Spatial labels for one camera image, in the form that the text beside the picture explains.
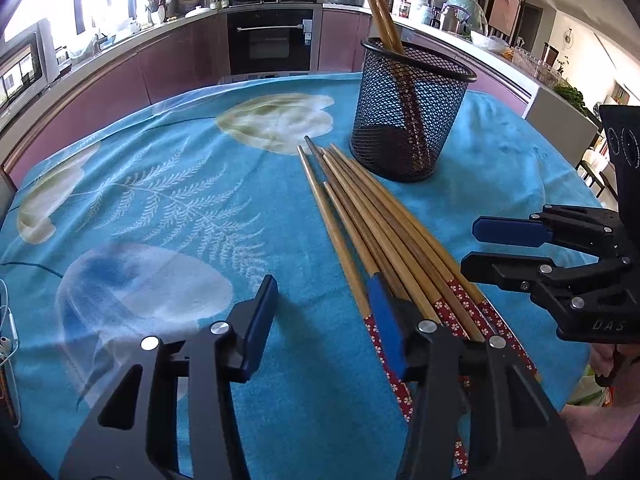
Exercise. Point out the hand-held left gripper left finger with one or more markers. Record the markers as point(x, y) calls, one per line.
point(260, 330)

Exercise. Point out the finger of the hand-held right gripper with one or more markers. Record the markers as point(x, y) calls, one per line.
point(505, 231)
point(500, 270)

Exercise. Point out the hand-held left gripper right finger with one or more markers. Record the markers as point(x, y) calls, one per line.
point(385, 320)

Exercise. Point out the bunch of wooden chopsticks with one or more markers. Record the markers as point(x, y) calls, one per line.
point(380, 220)

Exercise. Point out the black mesh holder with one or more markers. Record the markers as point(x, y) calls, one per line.
point(400, 125)

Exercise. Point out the person's right forearm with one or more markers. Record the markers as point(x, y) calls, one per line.
point(595, 435)

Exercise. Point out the person's right hand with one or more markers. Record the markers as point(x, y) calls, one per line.
point(602, 360)

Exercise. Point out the green leafy vegetables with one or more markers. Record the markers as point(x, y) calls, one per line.
point(570, 95)

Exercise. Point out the clear plastic container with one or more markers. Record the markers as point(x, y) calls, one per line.
point(537, 62)

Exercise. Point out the blue floral tablecloth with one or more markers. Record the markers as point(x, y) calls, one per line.
point(175, 185)

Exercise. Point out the pink framed painting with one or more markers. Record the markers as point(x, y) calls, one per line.
point(502, 10)

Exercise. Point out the green glass dome cover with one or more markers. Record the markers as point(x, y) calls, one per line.
point(472, 10)

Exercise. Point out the steel kettle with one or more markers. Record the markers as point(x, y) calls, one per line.
point(452, 19)

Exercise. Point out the brown case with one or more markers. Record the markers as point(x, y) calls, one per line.
point(4, 385)

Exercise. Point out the black built-in oven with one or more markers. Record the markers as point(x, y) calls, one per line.
point(270, 42)

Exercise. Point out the pink kitchen cabinets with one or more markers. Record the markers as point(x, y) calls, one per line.
point(170, 55)

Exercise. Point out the white lidded dish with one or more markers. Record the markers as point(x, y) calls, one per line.
point(200, 11)

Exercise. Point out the white microwave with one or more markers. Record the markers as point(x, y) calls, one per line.
point(20, 70)

